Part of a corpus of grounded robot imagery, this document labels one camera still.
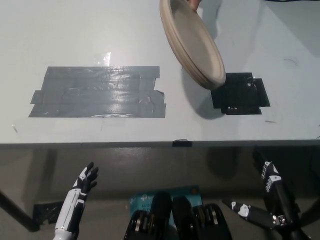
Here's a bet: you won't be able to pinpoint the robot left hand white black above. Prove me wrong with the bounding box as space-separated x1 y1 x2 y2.
54 161 99 232

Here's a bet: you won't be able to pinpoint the teal cardboard box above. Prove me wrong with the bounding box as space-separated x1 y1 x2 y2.
128 184 202 226

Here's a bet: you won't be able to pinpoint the person's bare hand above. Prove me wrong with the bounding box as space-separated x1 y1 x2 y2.
187 0 203 12

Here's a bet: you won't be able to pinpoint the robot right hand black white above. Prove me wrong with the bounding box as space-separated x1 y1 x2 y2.
221 149 303 230

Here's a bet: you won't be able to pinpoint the black robot body blocks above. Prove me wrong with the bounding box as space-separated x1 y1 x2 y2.
121 191 234 240

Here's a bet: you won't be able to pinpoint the grey duct tape patch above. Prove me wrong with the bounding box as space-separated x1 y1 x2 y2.
28 65 167 119

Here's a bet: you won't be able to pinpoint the beige paper plate stack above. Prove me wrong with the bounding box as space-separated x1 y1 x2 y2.
159 0 227 91

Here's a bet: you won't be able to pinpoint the black table leg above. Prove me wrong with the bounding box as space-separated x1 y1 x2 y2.
301 198 320 229
0 189 41 232

